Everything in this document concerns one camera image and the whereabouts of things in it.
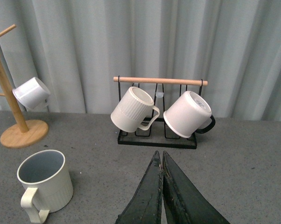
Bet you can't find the white mug black handle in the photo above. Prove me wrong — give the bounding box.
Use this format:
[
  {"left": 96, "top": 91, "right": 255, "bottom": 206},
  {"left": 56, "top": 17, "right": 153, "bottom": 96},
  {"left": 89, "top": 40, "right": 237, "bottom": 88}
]
[{"left": 163, "top": 91, "right": 216, "bottom": 138}]

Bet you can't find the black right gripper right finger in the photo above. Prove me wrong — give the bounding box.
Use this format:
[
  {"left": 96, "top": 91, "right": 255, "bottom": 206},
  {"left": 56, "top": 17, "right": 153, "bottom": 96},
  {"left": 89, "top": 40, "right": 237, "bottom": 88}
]
[{"left": 162, "top": 151, "right": 229, "bottom": 224}]

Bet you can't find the cream ribbed mug grey inside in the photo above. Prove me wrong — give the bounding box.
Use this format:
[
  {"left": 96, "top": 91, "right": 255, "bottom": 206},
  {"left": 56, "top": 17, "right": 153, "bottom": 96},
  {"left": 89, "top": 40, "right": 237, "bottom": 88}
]
[{"left": 17, "top": 150, "right": 73, "bottom": 224}]

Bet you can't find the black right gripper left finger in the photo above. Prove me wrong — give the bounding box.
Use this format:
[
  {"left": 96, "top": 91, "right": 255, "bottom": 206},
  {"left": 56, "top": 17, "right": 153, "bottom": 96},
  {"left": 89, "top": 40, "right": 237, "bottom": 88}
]
[{"left": 115, "top": 151, "right": 163, "bottom": 224}]

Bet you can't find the black wire mug rack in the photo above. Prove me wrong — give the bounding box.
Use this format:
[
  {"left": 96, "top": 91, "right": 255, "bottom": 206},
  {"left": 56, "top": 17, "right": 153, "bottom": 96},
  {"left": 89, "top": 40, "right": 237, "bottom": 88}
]
[{"left": 113, "top": 76, "right": 208, "bottom": 149}]

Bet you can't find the cream ribbed mug on rack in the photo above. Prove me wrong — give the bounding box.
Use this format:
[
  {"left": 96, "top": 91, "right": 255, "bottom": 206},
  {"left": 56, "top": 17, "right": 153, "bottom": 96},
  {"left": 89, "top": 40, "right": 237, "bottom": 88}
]
[{"left": 111, "top": 86, "right": 160, "bottom": 133}]

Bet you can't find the white mug on tree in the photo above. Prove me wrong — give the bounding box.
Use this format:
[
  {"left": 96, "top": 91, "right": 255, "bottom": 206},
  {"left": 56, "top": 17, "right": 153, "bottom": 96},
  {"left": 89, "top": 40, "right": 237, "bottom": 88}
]
[{"left": 12, "top": 77, "right": 50, "bottom": 110}]

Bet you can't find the wooden mug tree stand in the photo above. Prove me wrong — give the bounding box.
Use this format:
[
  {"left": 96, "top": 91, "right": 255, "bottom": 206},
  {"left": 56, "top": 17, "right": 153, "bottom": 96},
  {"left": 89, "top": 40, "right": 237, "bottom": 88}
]
[{"left": 0, "top": 21, "right": 49, "bottom": 149}]

